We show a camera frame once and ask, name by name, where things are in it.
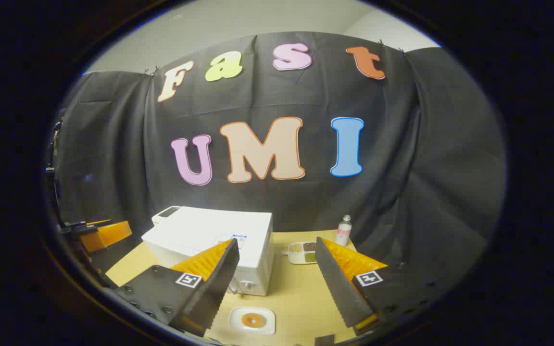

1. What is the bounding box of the white divided tray of beans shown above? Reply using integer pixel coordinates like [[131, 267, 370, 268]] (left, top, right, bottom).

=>
[[288, 241, 318, 265]]

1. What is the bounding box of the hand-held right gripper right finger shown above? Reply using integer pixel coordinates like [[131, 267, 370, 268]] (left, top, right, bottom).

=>
[[315, 237, 445, 337]]

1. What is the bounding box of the white microwave oven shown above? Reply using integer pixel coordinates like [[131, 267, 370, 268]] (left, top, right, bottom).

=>
[[141, 206, 275, 297]]

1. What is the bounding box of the clear bottle with pink label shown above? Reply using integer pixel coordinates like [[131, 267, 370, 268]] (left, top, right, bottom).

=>
[[336, 215, 353, 247]]

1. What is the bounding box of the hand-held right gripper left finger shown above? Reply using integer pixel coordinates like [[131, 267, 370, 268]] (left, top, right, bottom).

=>
[[113, 238, 240, 338]]

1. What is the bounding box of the black backdrop cloth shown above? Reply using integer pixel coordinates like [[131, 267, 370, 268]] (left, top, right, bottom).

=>
[[53, 31, 507, 289]]

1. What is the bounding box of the white square plate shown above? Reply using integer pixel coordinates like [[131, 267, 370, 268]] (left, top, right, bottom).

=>
[[229, 307, 276, 335]]

